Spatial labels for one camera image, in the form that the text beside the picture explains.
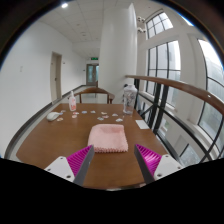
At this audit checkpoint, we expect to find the glass double door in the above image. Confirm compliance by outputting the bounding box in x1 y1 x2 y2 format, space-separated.
85 63 100 86

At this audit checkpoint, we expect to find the brown wooden chair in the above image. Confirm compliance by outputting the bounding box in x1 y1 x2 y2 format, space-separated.
73 87 116 105

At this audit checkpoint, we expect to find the white spray bottle orange label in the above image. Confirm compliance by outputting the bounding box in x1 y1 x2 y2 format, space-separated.
68 90 77 112

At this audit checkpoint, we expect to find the tall black-framed window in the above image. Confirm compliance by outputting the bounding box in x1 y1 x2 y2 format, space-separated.
145 40 183 108

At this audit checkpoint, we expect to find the beige single door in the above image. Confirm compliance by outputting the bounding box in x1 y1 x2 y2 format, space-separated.
49 51 63 103

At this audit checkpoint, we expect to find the white computer mouse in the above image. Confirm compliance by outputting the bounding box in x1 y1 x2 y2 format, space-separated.
46 111 61 122

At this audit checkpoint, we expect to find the small upper window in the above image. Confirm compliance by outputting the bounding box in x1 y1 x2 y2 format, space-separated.
145 11 174 39

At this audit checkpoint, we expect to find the pink terry towel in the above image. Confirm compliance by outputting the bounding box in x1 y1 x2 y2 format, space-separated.
87 123 129 154

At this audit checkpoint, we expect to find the white paper sheet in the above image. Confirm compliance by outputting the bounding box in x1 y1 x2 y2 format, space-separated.
135 119 151 130

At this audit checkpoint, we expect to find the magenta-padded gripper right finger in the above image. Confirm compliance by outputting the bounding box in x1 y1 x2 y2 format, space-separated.
134 143 184 185

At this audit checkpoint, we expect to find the wide black-framed window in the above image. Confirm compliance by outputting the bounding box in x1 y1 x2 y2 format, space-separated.
196 39 224 154

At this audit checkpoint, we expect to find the clear plastic drink bottle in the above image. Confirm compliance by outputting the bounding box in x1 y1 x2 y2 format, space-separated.
122 83 139 115

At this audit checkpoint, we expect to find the black railing with wooden handrail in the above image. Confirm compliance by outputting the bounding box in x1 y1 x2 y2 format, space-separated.
125 74 224 164

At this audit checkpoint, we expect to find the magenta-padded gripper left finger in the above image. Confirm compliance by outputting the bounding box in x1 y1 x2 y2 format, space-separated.
44 144 95 187

